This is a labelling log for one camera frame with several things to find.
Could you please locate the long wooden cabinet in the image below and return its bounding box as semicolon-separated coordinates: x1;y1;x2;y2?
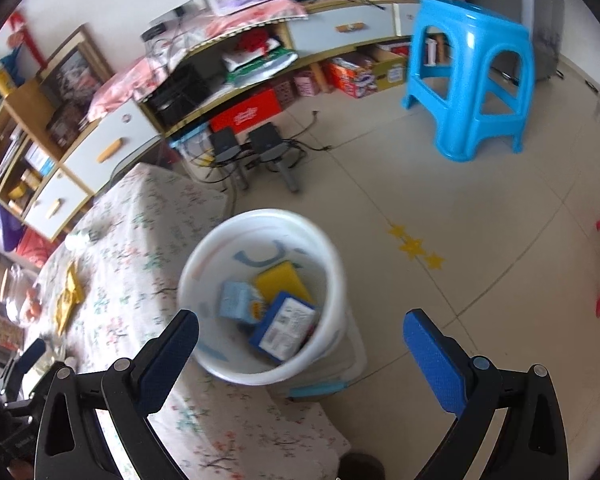
0;0;426;241

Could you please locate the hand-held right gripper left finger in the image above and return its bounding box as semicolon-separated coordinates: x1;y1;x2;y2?
32;309;201;480

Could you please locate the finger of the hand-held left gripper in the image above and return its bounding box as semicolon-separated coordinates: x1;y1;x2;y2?
0;337;48;401

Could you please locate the green white bag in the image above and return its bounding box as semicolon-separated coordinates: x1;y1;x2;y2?
222;45;298;88

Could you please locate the red cloth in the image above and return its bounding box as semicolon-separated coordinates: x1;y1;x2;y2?
232;30;276;53

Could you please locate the light blue carton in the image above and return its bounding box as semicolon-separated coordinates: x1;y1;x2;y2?
219;281;268;323

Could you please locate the orange snack carton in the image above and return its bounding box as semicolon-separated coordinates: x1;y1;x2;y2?
327;55;381;98

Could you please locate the grey refrigerator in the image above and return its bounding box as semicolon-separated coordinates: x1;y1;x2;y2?
495;0;566;83

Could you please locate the floral tablecloth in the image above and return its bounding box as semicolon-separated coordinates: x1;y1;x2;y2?
0;162;353;480

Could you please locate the purple cloth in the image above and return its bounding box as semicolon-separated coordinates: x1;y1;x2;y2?
0;202;28;253

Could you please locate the white drawer wooden handle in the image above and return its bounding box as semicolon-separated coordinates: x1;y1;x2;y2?
290;7;396;56
22;170;93;238
62;100;156;193

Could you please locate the glass jar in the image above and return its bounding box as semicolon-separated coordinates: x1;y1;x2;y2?
2;265;43;331

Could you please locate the white plastic bucket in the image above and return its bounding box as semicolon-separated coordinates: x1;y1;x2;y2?
177;208;368;402

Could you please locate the framed picture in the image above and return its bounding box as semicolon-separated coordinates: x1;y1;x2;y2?
35;25;116;146

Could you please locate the cardboard box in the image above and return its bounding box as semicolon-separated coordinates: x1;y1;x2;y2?
365;45;408;92

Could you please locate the red flat box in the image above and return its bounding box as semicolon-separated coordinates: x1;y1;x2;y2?
210;89;283;133

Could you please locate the yellow packet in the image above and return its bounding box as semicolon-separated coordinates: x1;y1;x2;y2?
254;261;317;306

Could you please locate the pink box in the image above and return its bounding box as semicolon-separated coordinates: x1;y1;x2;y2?
292;67;326;97

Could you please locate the yellow wrapper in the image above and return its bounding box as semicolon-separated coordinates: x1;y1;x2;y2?
55;262;85;336

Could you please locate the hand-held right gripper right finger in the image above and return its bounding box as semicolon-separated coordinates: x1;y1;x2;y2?
402;308;571;480

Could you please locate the pink cloth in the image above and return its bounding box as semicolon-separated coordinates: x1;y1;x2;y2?
87;0;308;118

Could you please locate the black electronic box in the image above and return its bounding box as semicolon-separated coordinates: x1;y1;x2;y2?
145;55;228;126

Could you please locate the black cable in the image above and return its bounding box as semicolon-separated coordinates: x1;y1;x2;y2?
280;110;336;153

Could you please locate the red wall ornament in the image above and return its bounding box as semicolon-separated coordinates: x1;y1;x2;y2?
7;12;48;68

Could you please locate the blue packet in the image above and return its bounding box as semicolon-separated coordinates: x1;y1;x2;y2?
249;291;321;363

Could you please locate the blue plastic stool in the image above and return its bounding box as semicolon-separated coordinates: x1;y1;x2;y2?
401;0;537;163

